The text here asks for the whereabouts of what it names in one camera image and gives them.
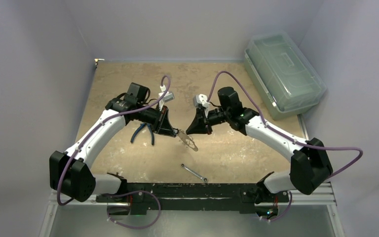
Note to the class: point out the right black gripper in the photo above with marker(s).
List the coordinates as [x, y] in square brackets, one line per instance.
[205, 118]

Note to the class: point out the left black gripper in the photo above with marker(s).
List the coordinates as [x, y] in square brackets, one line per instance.
[162, 125]

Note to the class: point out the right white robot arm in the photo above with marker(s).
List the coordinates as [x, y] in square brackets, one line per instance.
[309, 162]

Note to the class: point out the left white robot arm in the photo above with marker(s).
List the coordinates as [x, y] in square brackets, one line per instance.
[70, 171]

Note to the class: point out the silver ratchet wrench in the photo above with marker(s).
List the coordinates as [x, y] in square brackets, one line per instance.
[202, 178]

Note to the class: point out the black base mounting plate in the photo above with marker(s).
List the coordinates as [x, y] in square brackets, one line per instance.
[245, 198]

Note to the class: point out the clear plastic storage box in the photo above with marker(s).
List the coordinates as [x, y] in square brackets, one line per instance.
[285, 80]

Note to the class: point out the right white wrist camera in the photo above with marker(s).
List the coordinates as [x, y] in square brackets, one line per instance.
[200, 102]

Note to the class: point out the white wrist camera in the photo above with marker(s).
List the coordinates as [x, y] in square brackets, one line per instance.
[200, 102]
[167, 96]

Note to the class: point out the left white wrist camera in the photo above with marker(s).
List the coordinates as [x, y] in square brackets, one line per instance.
[167, 96]

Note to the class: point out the aluminium frame rail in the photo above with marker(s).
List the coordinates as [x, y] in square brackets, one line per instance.
[323, 195]

